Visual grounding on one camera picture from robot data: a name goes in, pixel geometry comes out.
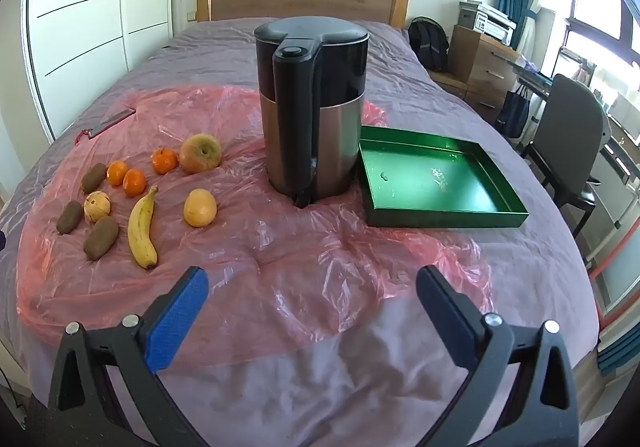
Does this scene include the brown kiwi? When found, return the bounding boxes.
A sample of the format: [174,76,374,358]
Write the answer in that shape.
[56,200,84,235]
[83,216,120,261]
[81,163,108,194]

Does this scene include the black backpack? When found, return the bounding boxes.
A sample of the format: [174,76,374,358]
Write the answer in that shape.
[407,16,450,73]

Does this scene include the yellow banana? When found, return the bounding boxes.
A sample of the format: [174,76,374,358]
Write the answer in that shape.
[127,186,159,270]

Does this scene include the tangerine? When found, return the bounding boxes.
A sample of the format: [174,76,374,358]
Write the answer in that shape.
[151,148,179,175]
[122,169,147,197]
[106,161,129,187]

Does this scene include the phone with red strap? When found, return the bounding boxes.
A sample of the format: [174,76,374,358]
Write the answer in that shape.
[75,108,137,144]

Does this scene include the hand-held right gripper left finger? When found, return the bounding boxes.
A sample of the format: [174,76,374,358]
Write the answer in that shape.
[47,266,210,447]

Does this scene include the green tray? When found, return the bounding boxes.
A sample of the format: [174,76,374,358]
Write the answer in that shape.
[358,124,530,229]

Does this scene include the yellow-red apple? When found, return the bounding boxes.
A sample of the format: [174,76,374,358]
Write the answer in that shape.
[180,134,222,174]

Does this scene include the grey office chair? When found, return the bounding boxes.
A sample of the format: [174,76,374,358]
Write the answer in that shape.
[522,74,608,238]

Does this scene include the yellow orange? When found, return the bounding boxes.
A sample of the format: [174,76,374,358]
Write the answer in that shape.
[183,188,218,228]

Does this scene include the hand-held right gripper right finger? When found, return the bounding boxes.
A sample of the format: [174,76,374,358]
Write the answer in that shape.
[416,264,581,447]

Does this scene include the glass desk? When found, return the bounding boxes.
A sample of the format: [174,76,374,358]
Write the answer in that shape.
[517,58,558,95]

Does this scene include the pale spotted round fruit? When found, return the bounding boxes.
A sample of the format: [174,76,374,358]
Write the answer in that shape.
[83,191,111,224]

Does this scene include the navy bag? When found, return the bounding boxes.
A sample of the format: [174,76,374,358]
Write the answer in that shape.
[495,84,533,138]

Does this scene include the white printer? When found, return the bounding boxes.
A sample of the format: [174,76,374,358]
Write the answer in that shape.
[474,4,517,45]

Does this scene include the pink plastic sheet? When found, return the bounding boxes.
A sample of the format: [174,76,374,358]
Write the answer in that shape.
[16,84,493,343]

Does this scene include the white wardrobe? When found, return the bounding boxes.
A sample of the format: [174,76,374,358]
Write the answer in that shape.
[27,0,176,143]

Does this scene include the wooden dresser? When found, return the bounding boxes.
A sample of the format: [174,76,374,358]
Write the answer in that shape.
[446,24,523,123]

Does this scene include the black and copper electric kettle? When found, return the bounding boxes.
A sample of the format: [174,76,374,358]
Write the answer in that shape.
[254,17,371,209]

